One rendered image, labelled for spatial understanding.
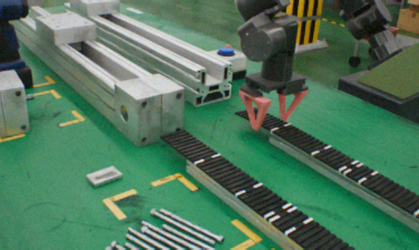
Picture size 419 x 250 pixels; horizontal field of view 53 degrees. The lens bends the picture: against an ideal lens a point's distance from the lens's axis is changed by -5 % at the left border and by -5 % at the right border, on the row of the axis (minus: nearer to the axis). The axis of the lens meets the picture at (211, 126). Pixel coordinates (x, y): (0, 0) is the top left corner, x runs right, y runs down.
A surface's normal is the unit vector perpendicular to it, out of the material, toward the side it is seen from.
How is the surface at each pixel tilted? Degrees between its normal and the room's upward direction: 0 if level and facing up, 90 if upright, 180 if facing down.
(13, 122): 90
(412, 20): 88
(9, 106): 90
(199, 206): 0
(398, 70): 90
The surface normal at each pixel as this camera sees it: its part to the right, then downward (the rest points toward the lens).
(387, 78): -0.77, 0.25
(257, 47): -0.54, 0.36
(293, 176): 0.06, -0.89
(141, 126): 0.61, 0.39
